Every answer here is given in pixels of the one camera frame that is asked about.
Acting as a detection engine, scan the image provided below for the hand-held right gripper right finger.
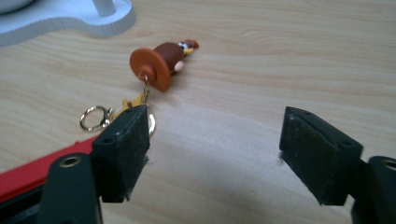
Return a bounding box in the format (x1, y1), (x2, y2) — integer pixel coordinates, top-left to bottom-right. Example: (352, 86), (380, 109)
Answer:
(278, 105), (364, 206)

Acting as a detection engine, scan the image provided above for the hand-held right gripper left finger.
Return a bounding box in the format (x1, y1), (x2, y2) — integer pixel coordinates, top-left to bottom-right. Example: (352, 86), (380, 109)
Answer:
(90, 104), (151, 203)

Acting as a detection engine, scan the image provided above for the brown figurine keychain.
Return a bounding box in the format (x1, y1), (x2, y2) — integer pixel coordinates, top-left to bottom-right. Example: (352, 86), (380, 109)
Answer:
(78, 38), (200, 136)

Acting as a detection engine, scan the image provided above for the red flat board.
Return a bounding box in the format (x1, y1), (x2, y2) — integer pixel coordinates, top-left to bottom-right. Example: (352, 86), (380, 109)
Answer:
(0, 135), (101, 203)

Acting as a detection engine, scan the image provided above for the white stand base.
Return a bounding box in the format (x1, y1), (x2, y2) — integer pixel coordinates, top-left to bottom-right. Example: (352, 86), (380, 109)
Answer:
(0, 0), (137, 49)

